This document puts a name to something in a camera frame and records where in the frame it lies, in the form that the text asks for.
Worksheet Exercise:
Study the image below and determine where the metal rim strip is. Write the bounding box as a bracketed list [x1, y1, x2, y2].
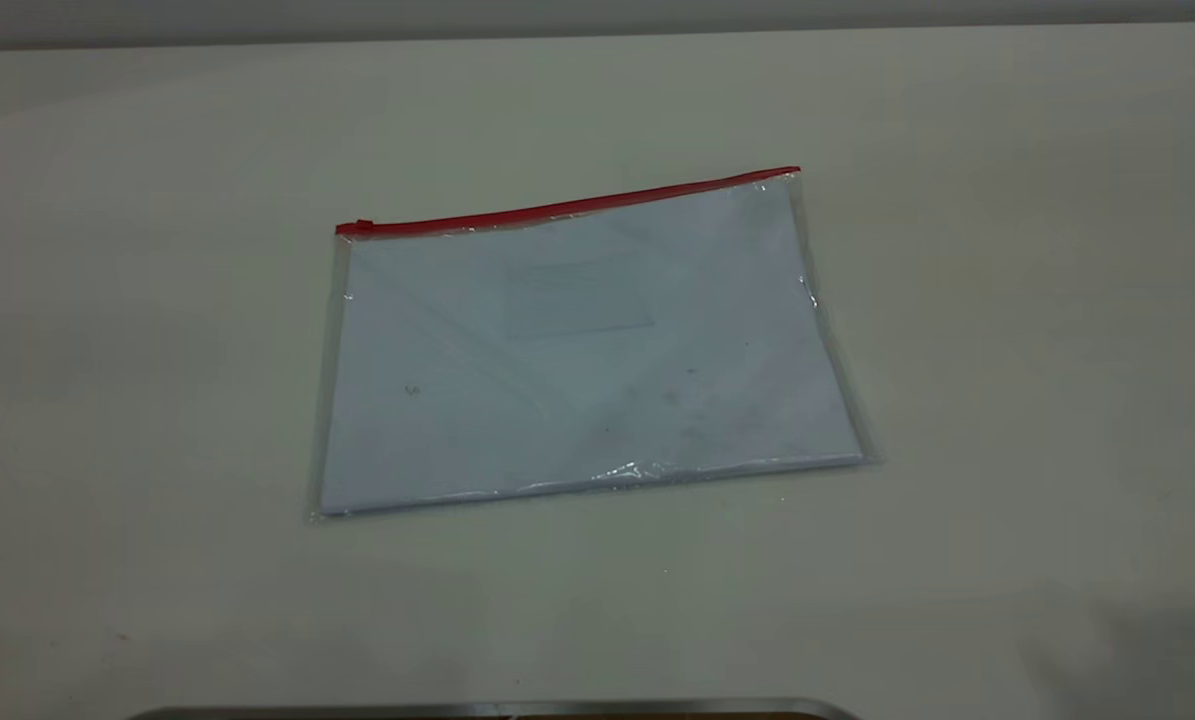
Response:
[127, 697, 863, 720]

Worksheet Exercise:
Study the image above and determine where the clear zip bag red zipper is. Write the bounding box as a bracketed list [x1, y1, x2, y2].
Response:
[307, 166, 880, 524]

